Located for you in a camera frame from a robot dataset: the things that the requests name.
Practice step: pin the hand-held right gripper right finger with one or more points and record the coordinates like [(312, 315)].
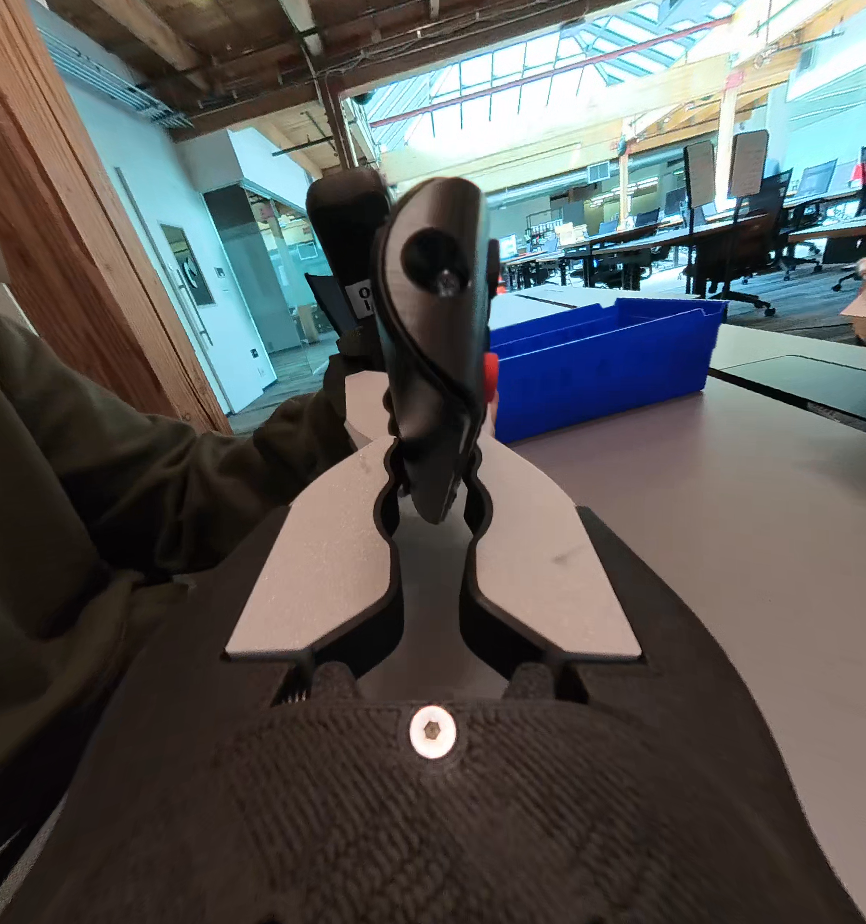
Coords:
[(548, 570)]

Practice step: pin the grey privacy panel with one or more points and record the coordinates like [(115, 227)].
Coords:
[(700, 173), (749, 162)]

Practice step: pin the large blue plastic bin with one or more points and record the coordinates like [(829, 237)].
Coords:
[(606, 361)]

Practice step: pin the black office chair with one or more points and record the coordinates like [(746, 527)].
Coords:
[(758, 238)]

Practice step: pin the glass door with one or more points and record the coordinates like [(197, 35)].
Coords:
[(259, 289)]

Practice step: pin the person's left forearm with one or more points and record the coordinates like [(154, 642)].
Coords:
[(158, 469)]

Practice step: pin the black remote control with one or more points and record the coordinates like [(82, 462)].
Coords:
[(433, 325)]

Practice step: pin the person's torso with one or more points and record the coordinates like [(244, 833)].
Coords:
[(43, 686)]

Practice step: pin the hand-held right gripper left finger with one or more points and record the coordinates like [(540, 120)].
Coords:
[(317, 563)]

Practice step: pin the long office desk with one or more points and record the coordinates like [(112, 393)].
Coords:
[(693, 238)]

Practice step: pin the wooden column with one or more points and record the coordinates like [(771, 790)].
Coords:
[(79, 216)]

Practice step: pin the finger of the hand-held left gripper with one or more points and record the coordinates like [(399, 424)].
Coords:
[(366, 404), (490, 419)]

